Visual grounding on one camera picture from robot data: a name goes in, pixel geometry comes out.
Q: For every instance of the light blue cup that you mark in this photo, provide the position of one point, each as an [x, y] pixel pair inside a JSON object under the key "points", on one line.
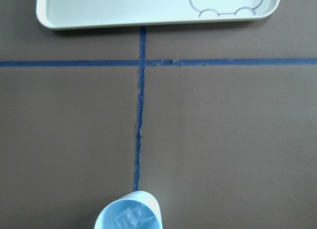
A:
{"points": [[106, 218]]}

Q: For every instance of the cream bear tray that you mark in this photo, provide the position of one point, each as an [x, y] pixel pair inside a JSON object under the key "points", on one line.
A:
{"points": [[77, 14]]}

